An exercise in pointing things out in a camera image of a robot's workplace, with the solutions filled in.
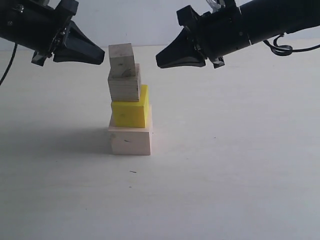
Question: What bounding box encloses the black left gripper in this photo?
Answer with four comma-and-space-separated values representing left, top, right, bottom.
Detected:
0, 0, 105, 66

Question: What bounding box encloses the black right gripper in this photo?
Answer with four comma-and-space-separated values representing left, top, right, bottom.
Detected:
155, 4, 251, 69

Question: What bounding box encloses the small wooden cube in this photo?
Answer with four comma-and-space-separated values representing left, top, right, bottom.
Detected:
108, 43, 136, 78

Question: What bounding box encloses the medium wooden cube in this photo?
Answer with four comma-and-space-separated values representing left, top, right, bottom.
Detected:
107, 63, 142, 102

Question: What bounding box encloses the yellow foam cube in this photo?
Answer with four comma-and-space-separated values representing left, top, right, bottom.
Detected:
111, 84, 150, 128

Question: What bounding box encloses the large wooden cube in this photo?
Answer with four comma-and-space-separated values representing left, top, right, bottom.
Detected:
108, 104, 153, 156

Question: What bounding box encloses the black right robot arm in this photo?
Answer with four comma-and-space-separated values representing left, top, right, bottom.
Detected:
156, 0, 320, 69

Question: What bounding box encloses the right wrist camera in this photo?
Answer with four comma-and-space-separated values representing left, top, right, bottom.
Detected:
206, 0, 226, 13

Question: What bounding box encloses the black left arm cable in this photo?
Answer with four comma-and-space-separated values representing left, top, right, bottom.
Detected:
0, 43, 18, 86

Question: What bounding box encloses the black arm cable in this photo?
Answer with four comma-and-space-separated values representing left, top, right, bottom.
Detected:
0, 43, 18, 86
262, 34, 320, 56

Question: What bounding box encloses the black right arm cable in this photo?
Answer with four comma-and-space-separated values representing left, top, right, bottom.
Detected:
262, 34, 320, 56

